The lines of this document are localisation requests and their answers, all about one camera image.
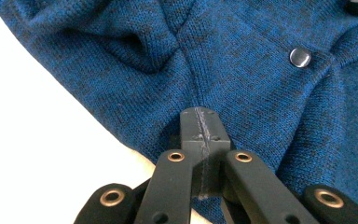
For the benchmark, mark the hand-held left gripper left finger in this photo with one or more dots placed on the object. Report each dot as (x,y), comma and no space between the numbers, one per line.
(192,140)

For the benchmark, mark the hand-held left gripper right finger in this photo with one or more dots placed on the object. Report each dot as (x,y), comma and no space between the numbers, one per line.
(217,133)

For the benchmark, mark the dark blue knit cardigan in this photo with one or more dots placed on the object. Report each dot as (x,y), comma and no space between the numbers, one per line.
(230,68)

